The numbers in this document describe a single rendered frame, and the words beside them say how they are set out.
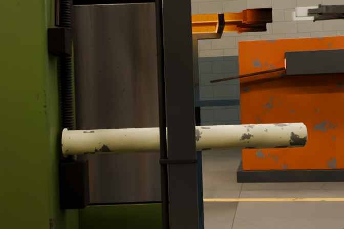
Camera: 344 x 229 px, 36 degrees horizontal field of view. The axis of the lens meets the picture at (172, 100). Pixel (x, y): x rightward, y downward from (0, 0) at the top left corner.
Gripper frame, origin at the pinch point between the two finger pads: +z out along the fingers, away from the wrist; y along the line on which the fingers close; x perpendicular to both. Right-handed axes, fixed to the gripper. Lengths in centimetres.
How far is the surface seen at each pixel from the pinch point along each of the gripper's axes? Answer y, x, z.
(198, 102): -7.8, -26.9, 33.3
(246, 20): -2.1, -1.6, 17.6
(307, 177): 296, -91, -49
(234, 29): 23.0, -0.5, 20.6
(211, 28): 22.8, 0.0, 28.8
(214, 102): -7.7, -27.0, 28.5
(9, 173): -82, -38, 64
